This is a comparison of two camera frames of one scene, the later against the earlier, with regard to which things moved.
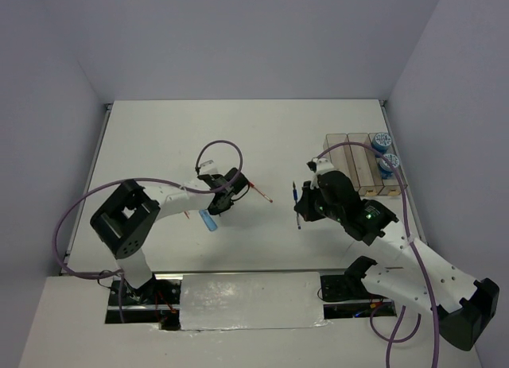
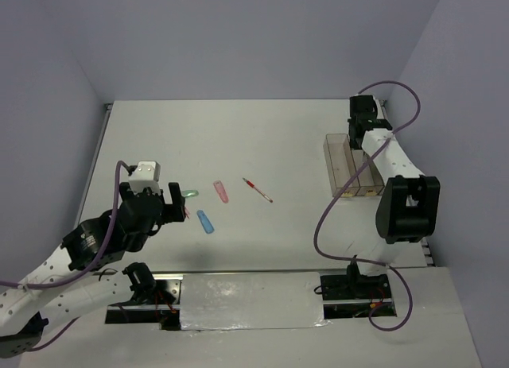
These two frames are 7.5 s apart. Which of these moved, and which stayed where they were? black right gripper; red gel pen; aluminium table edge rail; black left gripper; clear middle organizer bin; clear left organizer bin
Moved: black left gripper; black right gripper
Stayed: red gel pen; clear left organizer bin; aluminium table edge rail; clear middle organizer bin
